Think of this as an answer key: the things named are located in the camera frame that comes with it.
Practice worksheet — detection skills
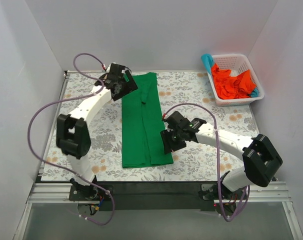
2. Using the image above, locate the floral table mat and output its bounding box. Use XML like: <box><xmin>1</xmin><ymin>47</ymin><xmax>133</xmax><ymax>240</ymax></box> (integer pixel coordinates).
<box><xmin>41</xmin><ymin>71</ymin><xmax>271</xmax><ymax>182</ymax></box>

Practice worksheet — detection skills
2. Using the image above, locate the green t shirt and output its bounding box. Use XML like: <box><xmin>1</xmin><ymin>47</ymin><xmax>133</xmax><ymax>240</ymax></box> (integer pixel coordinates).
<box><xmin>121</xmin><ymin>72</ymin><xmax>174</xmax><ymax>169</ymax></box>

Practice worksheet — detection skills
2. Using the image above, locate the light blue t shirt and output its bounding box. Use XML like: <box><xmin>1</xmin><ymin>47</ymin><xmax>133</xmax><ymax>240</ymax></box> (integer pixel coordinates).
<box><xmin>201</xmin><ymin>53</ymin><xmax>215</xmax><ymax>76</ymax></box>

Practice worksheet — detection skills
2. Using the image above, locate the aluminium frame rail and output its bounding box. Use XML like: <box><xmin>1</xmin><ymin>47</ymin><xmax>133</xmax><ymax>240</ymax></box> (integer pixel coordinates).
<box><xmin>13</xmin><ymin>72</ymin><xmax>303</xmax><ymax>240</ymax></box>

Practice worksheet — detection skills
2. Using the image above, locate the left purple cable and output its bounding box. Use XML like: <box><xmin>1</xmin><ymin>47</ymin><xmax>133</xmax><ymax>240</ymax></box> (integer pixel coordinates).
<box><xmin>27</xmin><ymin>52</ymin><xmax>116</xmax><ymax>226</ymax></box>

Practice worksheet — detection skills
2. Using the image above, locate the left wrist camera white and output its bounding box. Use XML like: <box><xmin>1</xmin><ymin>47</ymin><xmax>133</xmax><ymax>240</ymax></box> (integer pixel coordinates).
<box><xmin>102</xmin><ymin>64</ymin><xmax>112</xmax><ymax>73</ymax></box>

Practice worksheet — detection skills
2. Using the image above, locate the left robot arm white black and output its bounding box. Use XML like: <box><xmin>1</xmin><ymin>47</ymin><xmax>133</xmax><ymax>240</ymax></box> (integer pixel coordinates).
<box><xmin>56</xmin><ymin>63</ymin><xmax>138</xmax><ymax>200</ymax></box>

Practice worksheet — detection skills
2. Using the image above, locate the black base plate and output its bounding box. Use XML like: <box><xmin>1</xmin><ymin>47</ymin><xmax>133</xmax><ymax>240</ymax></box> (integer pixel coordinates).
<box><xmin>68</xmin><ymin>180</ymin><xmax>249</xmax><ymax>213</ymax></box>

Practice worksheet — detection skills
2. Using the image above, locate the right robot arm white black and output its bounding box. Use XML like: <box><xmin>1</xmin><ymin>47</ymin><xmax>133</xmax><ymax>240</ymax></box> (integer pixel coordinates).
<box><xmin>160</xmin><ymin>111</ymin><xmax>283</xmax><ymax>199</ymax></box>

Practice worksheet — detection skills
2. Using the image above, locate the orange t shirt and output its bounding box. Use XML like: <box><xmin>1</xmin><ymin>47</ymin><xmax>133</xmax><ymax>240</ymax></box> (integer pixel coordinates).
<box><xmin>211</xmin><ymin>63</ymin><xmax>257</xmax><ymax>100</ymax></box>

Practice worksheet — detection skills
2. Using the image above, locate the white plastic basket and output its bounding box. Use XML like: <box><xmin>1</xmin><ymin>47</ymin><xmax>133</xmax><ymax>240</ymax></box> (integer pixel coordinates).
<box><xmin>200</xmin><ymin>53</ymin><xmax>265</xmax><ymax>107</ymax></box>

